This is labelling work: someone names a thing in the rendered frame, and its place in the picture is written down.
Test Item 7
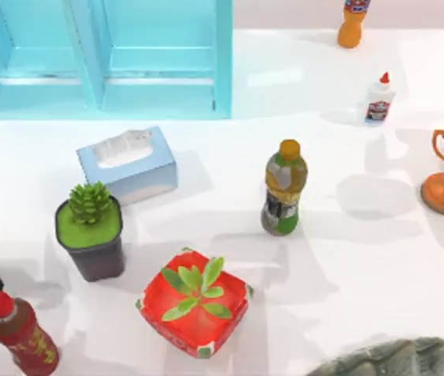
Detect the red pot with green plant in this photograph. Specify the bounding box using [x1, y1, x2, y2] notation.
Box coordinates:
[135, 247, 254, 360]

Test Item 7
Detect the green and yellow bottle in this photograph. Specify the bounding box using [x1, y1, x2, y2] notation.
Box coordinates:
[260, 139, 309, 237]

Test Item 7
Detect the orange bottle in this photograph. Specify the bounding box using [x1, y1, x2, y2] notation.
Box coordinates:
[337, 0, 372, 50]

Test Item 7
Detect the white glue bottle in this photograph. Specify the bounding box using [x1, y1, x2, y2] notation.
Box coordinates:
[363, 71, 397, 126]

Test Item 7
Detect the dark red bottle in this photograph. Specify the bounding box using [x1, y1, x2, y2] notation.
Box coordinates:
[0, 291, 62, 376]

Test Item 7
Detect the black pot with green plant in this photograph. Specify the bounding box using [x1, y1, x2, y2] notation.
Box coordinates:
[54, 181, 127, 283]

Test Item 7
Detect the light blue rack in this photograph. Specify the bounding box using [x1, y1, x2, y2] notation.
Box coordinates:
[0, 0, 233, 121]

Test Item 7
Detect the light blue tissue box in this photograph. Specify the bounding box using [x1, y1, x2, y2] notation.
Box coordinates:
[75, 125, 180, 208]

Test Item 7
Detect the grey green rock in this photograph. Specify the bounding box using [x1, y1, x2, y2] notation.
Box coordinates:
[306, 336, 444, 376]

